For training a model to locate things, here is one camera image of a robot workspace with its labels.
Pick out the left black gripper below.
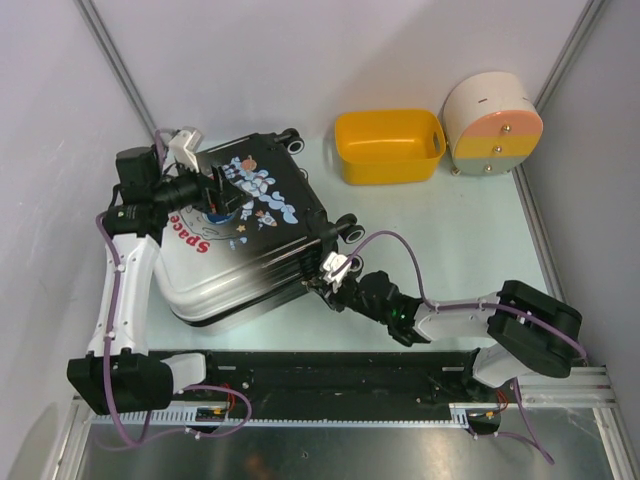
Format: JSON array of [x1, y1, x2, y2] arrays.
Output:
[[152, 153, 252, 217]]

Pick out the space print kids suitcase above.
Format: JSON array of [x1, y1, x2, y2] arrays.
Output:
[[154, 128, 365, 327]]

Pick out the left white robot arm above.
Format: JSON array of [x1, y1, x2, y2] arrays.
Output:
[[67, 146, 247, 415]]

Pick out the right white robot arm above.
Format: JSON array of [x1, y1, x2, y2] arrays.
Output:
[[306, 271, 584, 401]]

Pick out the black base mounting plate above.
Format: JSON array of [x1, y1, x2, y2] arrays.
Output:
[[186, 350, 514, 420]]

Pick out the yellow plastic basket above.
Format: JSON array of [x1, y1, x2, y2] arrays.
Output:
[[323, 109, 447, 186]]

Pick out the round pastel drawer box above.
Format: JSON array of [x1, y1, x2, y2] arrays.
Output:
[[442, 71, 543, 176]]

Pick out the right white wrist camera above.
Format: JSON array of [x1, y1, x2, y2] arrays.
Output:
[[321, 252, 352, 293]]

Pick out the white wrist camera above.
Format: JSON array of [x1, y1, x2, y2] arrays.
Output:
[[321, 252, 352, 293], [168, 127, 203, 173]]

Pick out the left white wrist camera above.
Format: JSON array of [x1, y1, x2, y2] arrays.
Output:
[[168, 127, 203, 173]]

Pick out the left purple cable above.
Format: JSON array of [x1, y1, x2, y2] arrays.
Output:
[[94, 128, 256, 451]]

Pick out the purple cable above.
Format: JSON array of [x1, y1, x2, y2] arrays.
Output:
[[94, 128, 256, 451], [342, 229, 589, 464]]

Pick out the white slotted cable duct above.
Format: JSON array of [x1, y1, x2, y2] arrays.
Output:
[[89, 399, 496, 429]]

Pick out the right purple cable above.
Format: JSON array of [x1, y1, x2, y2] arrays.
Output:
[[342, 229, 589, 464]]

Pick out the aluminium frame rail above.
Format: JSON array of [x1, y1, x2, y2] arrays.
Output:
[[72, 364, 621, 406]]

